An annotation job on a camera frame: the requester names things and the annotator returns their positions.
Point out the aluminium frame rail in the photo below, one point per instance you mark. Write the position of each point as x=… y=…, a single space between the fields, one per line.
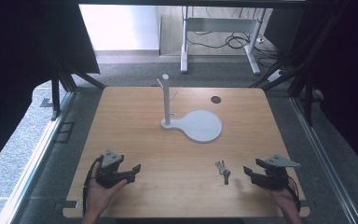
x=326 y=161
x=28 y=174

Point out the black curtain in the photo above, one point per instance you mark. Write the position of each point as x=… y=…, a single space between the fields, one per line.
x=18 y=62
x=345 y=68

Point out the white key holder stand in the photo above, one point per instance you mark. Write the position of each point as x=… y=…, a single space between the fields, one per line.
x=199 y=125

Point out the white desk frame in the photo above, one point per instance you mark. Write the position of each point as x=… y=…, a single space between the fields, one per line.
x=220 y=25

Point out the person's right hand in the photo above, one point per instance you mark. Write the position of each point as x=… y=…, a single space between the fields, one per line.
x=282 y=196

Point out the black metal stand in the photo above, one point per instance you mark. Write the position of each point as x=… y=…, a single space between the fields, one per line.
x=56 y=96
x=307 y=99

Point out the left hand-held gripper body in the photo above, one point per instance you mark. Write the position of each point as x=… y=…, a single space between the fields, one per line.
x=107 y=174

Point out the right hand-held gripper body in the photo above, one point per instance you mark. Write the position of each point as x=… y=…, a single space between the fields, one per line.
x=276 y=175

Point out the dark round table grommet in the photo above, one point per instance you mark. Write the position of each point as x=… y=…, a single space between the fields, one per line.
x=215 y=99

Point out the person's left hand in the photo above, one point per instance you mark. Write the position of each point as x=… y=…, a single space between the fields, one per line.
x=101 y=195

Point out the bunch of keys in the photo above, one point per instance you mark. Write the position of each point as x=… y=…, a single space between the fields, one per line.
x=223 y=171

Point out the white power strip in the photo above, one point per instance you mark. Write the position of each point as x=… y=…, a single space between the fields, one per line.
x=275 y=75

